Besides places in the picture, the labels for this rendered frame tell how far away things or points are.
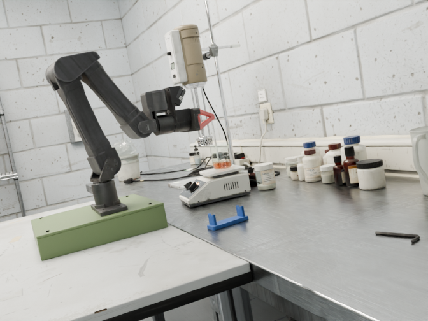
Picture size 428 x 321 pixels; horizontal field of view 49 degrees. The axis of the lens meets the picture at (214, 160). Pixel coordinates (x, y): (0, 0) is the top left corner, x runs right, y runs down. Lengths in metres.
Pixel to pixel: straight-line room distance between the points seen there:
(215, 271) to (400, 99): 0.82
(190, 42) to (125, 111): 0.64
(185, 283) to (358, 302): 0.29
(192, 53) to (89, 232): 0.93
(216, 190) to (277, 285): 0.67
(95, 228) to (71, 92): 0.35
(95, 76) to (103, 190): 0.30
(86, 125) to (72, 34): 2.67
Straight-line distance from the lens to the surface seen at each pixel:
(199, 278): 0.81
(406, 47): 1.41
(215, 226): 1.09
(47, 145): 3.78
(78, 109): 1.26
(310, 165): 1.49
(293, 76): 1.82
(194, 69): 1.85
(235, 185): 1.43
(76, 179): 3.81
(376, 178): 1.28
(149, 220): 1.20
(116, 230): 1.18
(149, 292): 0.80
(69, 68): 1.25
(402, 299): 0.65
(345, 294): 0.67
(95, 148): 1.26
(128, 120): 1.30
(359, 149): 1.39
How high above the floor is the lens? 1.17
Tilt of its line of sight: 6 degrees down
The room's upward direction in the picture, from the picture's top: 10 degrees counter-clockwise
